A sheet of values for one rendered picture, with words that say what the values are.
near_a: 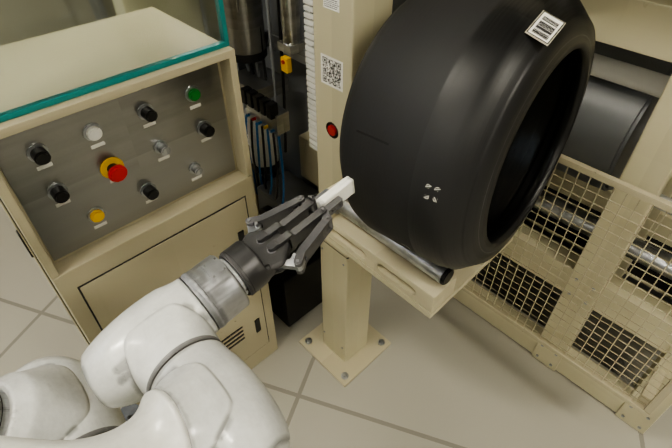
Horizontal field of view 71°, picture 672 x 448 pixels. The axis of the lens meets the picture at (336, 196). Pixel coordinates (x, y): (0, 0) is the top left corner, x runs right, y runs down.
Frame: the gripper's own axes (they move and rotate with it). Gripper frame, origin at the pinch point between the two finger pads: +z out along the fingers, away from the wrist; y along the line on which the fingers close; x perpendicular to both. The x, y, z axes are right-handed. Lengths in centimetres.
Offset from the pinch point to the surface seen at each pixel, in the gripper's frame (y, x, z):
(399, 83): 2.8, -9.6, 18.8
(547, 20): -11.1, -16.5, 37.4
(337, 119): 32.1, 17.9, 29.0
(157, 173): 56, 21, -11
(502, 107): -13.2, -9.0, 23.8
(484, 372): -13, 132, 49
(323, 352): 37, 125, 9
